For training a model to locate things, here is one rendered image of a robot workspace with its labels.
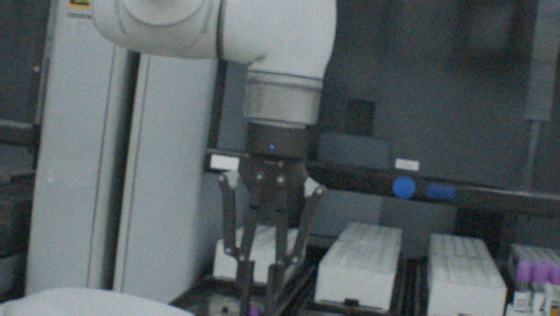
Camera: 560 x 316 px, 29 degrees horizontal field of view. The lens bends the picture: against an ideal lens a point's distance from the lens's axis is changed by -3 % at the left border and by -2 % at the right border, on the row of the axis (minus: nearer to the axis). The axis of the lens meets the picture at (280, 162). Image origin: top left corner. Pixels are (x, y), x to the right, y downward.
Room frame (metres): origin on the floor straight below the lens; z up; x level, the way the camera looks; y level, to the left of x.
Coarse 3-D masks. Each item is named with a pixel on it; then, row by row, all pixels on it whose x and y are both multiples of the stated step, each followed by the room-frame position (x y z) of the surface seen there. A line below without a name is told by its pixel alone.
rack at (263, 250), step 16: (240, 240) 1.62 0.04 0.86; (256, 240) 1.64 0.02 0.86; (272, 240) 1.67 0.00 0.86; (288, 240) 1.69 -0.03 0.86; (224, 256) 1.56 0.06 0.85; (256, 256) 1.56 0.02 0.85; (272, 256) 1.55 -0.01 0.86; (304, 256) 1.83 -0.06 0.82; (224, 272) 1.56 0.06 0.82; (256, 272) 1.56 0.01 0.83; (288, 272) 1.61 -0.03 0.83
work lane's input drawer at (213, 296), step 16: (304, 272) 1.79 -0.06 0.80; (192, 288) 1.44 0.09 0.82; (208, 288) 1.53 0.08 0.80; (224, 288) 1.54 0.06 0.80; (256, 288) 1.54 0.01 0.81; (288, 288) 1.57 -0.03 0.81; (304, 288) 1.71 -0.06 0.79; (176, 304) 1.34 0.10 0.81; (192, 304) 1.40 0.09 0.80; (208, 304) 1.41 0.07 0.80; (224, 304) 1.43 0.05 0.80; (256, 304) 1.46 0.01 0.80; (288, 304) 1.49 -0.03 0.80
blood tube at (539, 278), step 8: (536, 264) 1.17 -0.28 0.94; (544, 264) 1.17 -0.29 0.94; (536, 272) 1.16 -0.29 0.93; (544, 272) 1.16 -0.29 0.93; (536, 280) 1.16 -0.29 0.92; (544, 280) 1.16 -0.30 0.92; (536, 288) 1.16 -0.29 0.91; (544, 288) 1.17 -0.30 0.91; (536, 296) 1.16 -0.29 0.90; (536, 304) 1.16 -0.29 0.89; (536, 312) 1.16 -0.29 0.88
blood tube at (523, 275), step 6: (522, 264) 1.16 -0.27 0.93; (528, 264) 1.16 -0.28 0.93; (522, 270) 1.16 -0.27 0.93; (528, 270) 1.16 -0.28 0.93; (516, 276) 1.17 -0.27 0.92; (522, 276) 1.16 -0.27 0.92; (528, 276) 1.17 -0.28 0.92; (516, 282) 1.17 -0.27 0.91; (522, 282) 1.17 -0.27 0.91; (516, 288) 1.17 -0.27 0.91; (522, 288) 1.17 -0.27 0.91; (516, 294) 1.17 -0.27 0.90; (522, 294) 1.17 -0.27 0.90; (516, 300) 1.17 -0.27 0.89; (522, 300) 1.17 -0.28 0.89; (516, 306) 1.17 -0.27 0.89; (522, 306) 1.17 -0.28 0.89
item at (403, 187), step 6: (396, 180) 1.48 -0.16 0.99; (402, 180) 1.48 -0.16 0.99; (408, 180) 1.48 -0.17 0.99; (396, 186) 1.48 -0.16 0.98; (402, 186) 1.48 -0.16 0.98; (408, 186) 1.48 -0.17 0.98; (414, 186) 1.48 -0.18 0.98; (396, 192) 1.48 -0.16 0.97; (402, 192) 1.48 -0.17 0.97; (408, 192) 1.48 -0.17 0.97; (402, 198) 1.48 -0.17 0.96
